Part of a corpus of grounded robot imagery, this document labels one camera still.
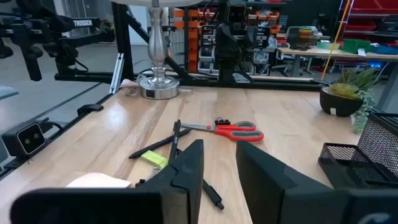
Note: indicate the blue plastic tray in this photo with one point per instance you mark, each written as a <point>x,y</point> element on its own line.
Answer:
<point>384,49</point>

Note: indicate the black table-level camera box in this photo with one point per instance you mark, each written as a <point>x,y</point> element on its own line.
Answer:
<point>26,140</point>

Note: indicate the green plastic bin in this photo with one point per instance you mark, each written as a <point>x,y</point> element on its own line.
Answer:
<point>354,45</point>

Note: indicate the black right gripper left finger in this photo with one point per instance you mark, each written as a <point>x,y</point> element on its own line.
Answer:
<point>183,174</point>

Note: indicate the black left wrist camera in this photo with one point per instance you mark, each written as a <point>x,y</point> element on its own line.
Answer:
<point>237,14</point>

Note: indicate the yellow-green sticky note pad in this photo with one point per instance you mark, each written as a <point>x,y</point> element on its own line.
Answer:
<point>154,158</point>

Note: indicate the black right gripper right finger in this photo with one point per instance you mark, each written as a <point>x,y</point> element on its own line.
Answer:
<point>264,186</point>

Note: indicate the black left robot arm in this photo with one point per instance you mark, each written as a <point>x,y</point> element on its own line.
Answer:
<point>228,70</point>

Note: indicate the black pen white print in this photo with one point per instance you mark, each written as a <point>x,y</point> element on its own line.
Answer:
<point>175,140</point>
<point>213,194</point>
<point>158,143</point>

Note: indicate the shelf with orange white bins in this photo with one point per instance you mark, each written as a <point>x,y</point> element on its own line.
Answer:
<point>192,37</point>

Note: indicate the background black robot arm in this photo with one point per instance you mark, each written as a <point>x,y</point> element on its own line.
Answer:
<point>46,28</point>

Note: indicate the black table edge bracket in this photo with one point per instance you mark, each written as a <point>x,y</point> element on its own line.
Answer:
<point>90,109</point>

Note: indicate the background wooden work table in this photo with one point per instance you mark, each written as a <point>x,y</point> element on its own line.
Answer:
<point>326,53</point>

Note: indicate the black binder clip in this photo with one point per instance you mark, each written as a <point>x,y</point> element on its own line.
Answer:
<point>222,121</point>

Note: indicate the red storage shelving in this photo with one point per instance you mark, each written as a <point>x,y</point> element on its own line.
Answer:
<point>370,18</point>

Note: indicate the black mesh desk organizer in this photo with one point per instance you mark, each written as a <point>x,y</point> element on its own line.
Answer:
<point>373,149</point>

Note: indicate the potted succulent black pot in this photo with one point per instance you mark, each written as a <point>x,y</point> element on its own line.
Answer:
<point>340,104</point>

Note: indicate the stack of coloured trays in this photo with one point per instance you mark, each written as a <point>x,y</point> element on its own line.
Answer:
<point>306,32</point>

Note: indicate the silver lamp base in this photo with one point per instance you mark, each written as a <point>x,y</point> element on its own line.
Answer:
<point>158,62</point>

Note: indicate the silver aluminium extrusion piece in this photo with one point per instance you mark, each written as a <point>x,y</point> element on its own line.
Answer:
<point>117,73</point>

